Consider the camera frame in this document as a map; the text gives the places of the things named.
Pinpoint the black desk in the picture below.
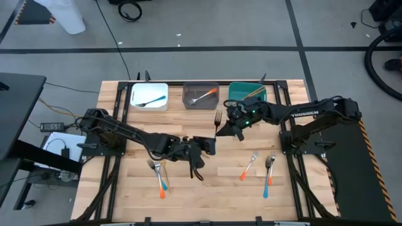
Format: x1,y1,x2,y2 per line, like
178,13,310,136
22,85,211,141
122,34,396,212
0,72,83,210

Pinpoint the white coiled cable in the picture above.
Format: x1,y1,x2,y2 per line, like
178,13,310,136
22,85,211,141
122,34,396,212
58,171,76,183

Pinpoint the black floor cable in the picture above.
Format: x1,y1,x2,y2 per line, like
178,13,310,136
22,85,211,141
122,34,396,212
94,0,132,81

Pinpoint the thick black hose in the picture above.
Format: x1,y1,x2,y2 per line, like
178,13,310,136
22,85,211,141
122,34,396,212
364,26,402,102

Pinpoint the orange-handled silver fork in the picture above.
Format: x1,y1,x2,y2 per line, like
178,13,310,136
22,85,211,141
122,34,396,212
153,160,166,200
268,151,277,186
188,87,219,106
239,151,260,182

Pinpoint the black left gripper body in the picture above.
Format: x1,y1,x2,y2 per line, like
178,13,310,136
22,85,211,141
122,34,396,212
175,136,204,158

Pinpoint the black metal table frame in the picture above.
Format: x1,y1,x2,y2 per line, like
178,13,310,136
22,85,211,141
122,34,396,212
70,71,340,226

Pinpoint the white floor-standing bag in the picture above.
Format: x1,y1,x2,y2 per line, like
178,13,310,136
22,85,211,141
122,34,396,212
33,0,86,35

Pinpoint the coiled black cable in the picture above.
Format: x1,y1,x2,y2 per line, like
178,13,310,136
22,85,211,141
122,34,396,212
117,0,143,23

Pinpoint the small hazard-striped floor mat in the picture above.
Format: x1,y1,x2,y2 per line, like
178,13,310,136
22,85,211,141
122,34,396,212
14,0,57,26

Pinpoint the white flat box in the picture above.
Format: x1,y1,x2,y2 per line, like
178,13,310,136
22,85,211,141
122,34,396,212
33,131,87,172

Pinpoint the large hazard-edged black mat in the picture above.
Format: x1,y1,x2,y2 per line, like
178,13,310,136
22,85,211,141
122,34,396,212
318,109,399,223

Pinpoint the yellow cable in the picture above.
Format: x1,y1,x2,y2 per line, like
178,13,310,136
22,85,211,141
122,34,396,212
37,97,81,119

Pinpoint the blue-handled silver fork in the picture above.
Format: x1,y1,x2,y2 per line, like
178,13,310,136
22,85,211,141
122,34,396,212
134,95,167,109
263,156,273,199
214,109,223,139
146,159,169,191

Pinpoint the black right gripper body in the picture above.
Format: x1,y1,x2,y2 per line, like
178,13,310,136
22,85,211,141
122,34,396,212
224,97,263,129

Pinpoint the black equipment case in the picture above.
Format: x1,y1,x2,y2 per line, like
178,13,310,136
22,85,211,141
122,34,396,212
369,0,402,43

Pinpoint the white plastic bin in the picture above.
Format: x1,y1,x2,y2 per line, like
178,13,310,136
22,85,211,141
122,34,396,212
129,82,169,112

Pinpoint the thin black cable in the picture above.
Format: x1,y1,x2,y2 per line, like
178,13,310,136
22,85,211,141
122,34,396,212
43,82,100,94

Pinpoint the black power adapter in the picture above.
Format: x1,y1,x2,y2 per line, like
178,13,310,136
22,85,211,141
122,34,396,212
40,122,65,132

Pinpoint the grey translucent plastic bin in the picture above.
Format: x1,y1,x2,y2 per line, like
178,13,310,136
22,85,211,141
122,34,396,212
182,81,220,110

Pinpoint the black and orange tool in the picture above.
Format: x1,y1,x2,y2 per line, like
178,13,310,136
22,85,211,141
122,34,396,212
384,56,402,72

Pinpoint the teal plastic bin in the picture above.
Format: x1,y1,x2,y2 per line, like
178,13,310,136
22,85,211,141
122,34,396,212
227,81,268,104

